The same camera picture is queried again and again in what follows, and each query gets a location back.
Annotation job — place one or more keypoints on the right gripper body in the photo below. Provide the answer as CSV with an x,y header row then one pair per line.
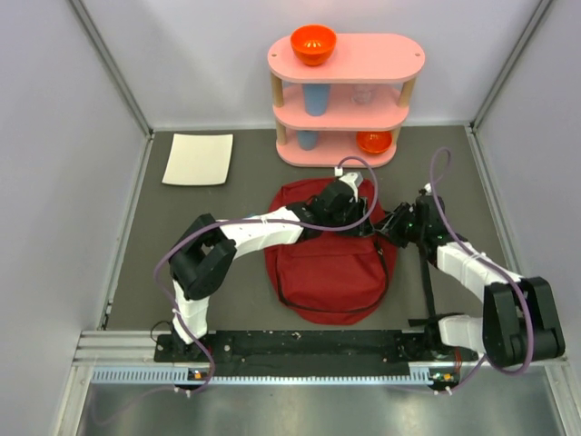
x,y
403,226

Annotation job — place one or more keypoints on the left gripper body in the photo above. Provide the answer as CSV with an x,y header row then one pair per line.
x,y
351,213

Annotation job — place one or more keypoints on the red student backpack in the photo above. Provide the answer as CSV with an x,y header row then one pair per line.
x,y
334,279

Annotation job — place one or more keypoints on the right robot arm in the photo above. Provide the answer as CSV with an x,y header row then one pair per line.
x,y
519,322

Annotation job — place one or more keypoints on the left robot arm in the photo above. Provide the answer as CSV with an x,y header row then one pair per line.
x,y
209,247

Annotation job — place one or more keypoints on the lower blue cup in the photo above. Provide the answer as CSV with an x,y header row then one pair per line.
x,y
307,139

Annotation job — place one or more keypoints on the blue cup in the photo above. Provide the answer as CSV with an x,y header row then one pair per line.
x,y
316,98
307,139

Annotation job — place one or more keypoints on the orange bowl on bottom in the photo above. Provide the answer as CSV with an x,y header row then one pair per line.
x,y
374,142

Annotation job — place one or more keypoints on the orange bowl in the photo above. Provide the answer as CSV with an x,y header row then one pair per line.
x,y
374,142
313,44

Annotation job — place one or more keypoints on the pink three-tier shelf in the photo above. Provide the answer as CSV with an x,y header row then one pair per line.
x,y
389,62

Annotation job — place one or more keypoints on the upper blue cup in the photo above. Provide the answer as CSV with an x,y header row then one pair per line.
x,y
316,98

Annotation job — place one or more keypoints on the clear glass on shelf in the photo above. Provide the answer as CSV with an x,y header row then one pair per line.
x,y
362,94

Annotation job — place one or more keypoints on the white paper sheet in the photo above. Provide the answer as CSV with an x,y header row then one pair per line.
x,y
198,160

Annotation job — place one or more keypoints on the orange bowl on top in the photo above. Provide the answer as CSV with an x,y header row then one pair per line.
x,y
313,44

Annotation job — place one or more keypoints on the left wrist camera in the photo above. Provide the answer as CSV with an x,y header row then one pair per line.
x,y
352,179

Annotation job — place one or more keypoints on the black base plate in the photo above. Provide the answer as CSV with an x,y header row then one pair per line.
x,y
307,353

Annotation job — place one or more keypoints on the grey cable duct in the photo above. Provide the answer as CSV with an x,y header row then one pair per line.
x,y
184,376

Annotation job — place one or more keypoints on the aluminium frame rail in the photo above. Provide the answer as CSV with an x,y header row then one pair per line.
x,y
104,348

